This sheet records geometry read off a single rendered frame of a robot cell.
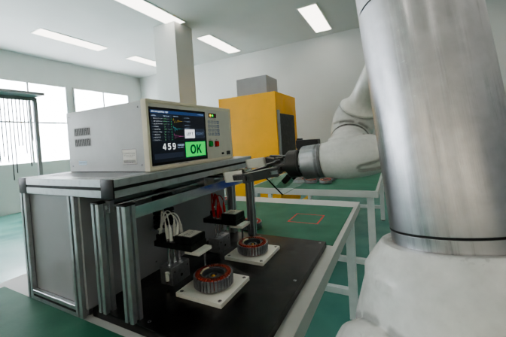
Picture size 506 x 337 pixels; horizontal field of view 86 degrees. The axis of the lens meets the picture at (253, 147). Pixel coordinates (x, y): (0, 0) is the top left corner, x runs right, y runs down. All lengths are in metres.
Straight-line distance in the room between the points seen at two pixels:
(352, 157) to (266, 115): 3.88
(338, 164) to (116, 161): 0.64
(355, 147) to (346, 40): 5.66
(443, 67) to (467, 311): 0.17
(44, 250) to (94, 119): 0.41
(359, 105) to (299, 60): 5.69
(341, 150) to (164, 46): 4.80
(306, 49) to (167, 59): 2.99
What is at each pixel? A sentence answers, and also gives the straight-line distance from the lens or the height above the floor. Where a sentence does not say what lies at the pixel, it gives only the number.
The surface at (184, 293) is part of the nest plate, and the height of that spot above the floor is 0.78.
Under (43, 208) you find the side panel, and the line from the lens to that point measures 1.02.
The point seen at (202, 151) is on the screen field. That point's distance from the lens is 0.98.
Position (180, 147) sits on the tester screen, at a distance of 0.89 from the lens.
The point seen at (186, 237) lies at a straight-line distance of 0.84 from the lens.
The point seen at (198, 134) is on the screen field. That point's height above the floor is 1.22.
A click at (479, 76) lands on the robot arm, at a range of 0.27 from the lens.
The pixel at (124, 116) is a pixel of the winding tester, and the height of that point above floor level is 1.28.
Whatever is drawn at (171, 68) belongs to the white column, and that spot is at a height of 2.51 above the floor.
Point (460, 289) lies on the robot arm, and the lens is 0.24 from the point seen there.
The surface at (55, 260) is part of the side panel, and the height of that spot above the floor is 0.88.
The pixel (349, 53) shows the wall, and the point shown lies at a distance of 6.21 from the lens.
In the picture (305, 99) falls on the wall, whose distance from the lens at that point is 6.24.
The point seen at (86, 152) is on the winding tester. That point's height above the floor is 1.18.
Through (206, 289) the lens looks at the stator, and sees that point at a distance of 0.83.
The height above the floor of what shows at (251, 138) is 1.21.
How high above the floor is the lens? 1.19
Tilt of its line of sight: 2 degrees down
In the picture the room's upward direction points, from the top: 4 degrees counter-clockwise
